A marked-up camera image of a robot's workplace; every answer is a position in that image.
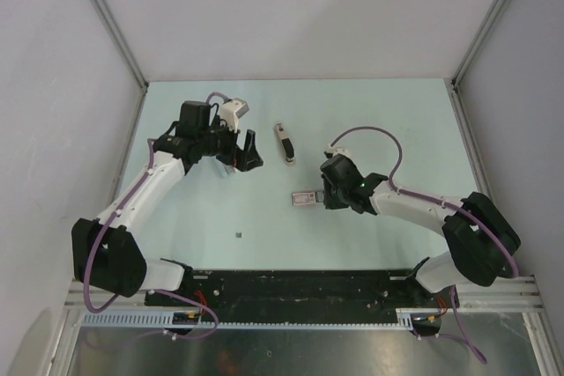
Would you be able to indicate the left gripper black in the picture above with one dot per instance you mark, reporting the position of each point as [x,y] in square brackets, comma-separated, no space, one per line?
[250,158]

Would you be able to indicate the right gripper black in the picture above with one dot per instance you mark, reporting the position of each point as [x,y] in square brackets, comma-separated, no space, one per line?
[329,202]

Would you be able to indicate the beige black stapler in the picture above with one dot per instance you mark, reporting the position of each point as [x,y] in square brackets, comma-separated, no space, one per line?
[285,144]

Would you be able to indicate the red white staple box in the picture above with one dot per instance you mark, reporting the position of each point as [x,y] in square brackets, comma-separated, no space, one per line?
[308,198]

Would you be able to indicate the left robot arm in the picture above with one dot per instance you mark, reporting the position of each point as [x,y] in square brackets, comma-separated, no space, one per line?
[105,251]

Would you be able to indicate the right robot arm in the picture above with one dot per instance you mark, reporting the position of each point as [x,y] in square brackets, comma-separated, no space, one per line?
[481,242]

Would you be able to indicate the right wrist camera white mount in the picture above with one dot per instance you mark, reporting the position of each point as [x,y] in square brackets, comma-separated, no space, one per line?
[332,151]

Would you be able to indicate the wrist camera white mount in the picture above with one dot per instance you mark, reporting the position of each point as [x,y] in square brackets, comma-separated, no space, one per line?
[332,151]
[232,111]

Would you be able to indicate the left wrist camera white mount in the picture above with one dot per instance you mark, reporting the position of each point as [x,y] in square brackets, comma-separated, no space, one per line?
[232,111]

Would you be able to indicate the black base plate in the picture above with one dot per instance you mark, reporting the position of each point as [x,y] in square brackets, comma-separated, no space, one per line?
[327,297]

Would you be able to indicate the right aluminium corner post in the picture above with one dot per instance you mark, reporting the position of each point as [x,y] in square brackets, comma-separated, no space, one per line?
[486,28]

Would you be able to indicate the aluminium corner post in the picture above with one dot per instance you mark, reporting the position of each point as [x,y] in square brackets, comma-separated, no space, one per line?
[115,34]
[486,28]

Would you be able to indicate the aluminium frame rail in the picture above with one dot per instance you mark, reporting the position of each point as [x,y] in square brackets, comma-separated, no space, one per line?
[504,296]

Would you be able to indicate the left aluminium corner post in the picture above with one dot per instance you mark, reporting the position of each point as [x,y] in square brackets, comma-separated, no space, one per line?
[115,34]

